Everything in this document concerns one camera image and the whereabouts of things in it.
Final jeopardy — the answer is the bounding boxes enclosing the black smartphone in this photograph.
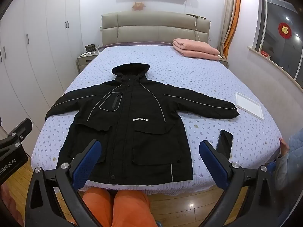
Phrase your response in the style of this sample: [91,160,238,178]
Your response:
[216,130,233,159]

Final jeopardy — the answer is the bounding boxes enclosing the black hooded jacket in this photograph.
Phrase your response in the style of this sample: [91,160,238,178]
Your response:
[45,63,240,185]

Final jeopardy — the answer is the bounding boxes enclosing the orange plush toy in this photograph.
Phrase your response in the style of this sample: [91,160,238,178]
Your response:
[132,2,146,12]

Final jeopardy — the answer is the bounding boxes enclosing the white flat board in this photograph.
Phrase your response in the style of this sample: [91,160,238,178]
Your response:
[235,92,264,120]

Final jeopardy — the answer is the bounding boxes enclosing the round red window decoration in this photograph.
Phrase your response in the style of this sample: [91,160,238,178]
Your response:
[278,22,293,39]

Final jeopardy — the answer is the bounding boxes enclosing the person's orange trousers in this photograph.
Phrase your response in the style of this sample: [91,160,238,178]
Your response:
[79,186,158,227]

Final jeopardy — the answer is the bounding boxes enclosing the orange and beige curtain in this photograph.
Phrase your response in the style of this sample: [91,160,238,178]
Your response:
[217,0,242,60]

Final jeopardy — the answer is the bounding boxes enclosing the grey framed window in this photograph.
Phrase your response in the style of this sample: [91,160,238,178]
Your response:
[252,0,303,87]

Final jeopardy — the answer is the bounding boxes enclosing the wooden stick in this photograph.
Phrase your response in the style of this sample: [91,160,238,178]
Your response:
[186,13,206,20]

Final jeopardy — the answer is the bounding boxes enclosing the beige nightstand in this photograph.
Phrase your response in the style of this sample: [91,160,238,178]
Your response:
[76,51,99,74]

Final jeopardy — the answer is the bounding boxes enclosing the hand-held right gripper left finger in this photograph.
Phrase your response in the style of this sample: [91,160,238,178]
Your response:
[25,139,102,227]

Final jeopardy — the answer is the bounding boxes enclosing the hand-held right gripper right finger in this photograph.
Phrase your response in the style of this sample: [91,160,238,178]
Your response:
[199,140,293,227]

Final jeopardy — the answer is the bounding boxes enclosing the white wardrobe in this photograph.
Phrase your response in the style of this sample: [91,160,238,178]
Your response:
[0,0,88,138]

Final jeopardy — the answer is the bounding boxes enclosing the white charging cable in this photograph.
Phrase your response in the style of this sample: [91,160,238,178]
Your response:
[185,0,201,43]

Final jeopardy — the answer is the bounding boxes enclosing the folded pink blanket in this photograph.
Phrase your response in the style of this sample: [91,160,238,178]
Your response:
[172,38,222,61]

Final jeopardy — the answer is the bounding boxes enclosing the beige padded headboard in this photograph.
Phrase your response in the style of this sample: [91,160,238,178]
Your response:
[101,11,211,48]

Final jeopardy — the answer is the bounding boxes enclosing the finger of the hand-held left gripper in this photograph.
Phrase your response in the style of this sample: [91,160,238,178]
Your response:
[0,118,33,152]

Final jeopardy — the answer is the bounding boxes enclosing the bed with floral quilt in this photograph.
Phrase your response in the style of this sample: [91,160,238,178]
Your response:
[30,45,283,195]

